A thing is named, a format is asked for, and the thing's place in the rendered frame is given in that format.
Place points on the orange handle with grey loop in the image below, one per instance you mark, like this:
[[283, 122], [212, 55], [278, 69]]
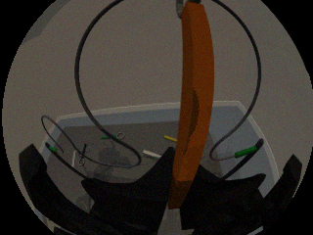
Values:
[[196, 98]]

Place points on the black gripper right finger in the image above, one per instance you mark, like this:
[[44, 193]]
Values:
[[208, 192]]

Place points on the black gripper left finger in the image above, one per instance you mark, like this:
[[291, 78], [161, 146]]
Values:
[[147, 195]]

